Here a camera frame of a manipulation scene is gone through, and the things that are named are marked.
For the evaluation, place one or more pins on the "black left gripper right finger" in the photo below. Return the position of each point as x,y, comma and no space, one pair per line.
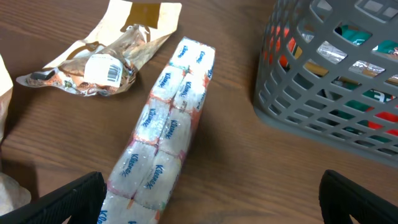
342,200

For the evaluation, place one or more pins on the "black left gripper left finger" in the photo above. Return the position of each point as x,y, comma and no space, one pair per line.
78,202

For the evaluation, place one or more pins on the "Kleenex tissue multipack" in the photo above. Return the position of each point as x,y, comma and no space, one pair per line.
142,181

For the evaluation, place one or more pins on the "orange cracker packet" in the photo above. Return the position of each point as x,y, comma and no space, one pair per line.
331,53

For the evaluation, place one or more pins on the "green Nescafe coffee bag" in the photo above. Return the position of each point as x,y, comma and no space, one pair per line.
363,107

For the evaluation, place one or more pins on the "brown cookie snack pouch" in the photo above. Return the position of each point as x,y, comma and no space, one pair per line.
107,60

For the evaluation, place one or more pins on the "grey plastic slotted basket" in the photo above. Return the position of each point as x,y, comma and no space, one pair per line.
301,102

